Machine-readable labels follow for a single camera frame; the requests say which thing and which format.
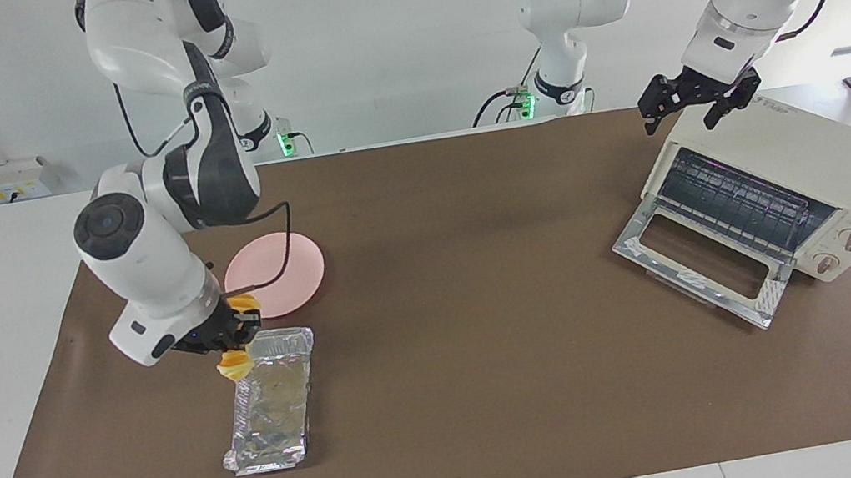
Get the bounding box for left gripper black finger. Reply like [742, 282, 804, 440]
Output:
[697, 67, 768, 132]
[635, 73, 682, 138]

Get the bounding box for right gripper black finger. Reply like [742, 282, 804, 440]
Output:
[231, 306, 265, 336]
[214, 332, 251, 356]

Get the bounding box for orange sliced bread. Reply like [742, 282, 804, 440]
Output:
[207, 291, 272, 385]

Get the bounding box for aluminium foil tray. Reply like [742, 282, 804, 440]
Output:
[204, 324, 334, 478]

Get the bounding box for cream toaster oven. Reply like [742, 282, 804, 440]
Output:
[593, 78, 851, 350]

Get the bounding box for glass oven door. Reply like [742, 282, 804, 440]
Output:
[606, 178, 803, 350]

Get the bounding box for pink plate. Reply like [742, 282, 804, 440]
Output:
[218, 226, 333, 325]

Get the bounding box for brown table mat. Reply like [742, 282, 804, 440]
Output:
[0, 74, 851, 478]

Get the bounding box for wire oven rack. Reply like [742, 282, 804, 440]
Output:
[651, 127, 844, 271]

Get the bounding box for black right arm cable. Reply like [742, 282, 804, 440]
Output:
[113, 58, 303, 308]

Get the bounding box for black arm base cable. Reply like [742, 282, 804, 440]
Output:
[461, 45, 551, 130]

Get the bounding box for white wall socket box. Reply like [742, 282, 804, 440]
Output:
[0, 155, 54, 205]

